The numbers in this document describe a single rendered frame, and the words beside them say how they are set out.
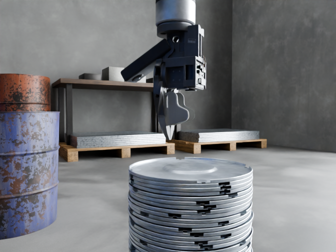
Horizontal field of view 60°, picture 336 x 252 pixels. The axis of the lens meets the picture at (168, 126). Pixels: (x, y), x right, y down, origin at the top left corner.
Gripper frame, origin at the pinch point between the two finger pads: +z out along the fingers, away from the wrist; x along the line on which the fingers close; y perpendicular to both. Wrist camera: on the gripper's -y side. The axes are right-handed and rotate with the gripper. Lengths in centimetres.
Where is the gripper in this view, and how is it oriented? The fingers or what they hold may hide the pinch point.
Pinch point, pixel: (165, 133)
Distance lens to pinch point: 57.0
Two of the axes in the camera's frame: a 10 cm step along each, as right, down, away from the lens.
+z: 0.0, 10.0, 0.4
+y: 9.3, 0.2, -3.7
